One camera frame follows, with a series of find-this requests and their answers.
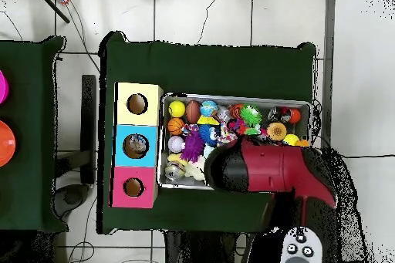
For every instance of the shallow metal mesh bin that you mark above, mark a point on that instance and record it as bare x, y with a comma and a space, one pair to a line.
265, 105

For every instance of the yellow ball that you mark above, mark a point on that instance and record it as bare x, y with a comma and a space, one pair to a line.
176, 108

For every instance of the globe print ball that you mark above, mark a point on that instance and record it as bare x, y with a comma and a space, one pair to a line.
209, 108

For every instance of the white baseball toy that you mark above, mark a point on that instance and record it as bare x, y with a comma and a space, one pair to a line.
176, 144

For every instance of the orange basketball toy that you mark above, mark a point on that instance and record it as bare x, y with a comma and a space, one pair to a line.
176, 126

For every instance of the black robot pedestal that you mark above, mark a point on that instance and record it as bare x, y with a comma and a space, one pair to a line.
197, 250

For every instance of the pink plastic bowl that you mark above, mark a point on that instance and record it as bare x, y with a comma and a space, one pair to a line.
2, 87

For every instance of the wooden box with three holes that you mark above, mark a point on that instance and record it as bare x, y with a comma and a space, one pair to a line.
148, 152

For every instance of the cream knit cloth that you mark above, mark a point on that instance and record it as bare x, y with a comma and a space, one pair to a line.
194, 169

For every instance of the green spiky toy with eye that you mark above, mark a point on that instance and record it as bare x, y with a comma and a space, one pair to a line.
250, 115

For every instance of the purple spiky monster toy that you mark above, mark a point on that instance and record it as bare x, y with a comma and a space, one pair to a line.
193, 145

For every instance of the black rod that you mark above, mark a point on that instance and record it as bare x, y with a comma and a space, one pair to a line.
52, 5

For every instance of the blue spiky toy with eyes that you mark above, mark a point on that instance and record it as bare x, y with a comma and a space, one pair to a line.
209, 133

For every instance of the black monitor on stand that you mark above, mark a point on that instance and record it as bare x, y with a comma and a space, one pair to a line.
89, 121

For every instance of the dark green table cloth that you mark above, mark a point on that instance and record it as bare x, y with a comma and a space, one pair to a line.
27, 74
216, 68

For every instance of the orange plastic bowl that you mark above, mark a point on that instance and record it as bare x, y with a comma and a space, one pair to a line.
6, 142

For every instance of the colourful patterned cloth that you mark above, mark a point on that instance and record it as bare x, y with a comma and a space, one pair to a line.
226, 135

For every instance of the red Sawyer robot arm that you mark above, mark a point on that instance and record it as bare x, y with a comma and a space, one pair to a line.
271, 167

